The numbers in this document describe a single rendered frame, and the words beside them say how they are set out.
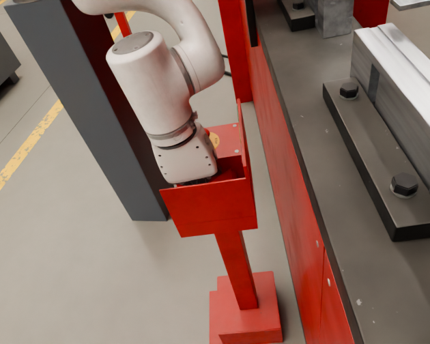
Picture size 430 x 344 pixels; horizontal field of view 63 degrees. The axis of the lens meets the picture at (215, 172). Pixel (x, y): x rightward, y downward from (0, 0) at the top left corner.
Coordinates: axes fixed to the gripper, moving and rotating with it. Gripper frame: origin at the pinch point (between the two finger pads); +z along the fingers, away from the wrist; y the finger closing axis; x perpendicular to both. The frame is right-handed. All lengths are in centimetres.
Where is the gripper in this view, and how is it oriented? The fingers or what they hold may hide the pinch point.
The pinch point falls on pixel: (201, 190)
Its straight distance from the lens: 69.0
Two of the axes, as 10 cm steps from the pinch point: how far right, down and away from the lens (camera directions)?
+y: -9.6, 2.0, 1.9
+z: 2.7, 6.7, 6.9
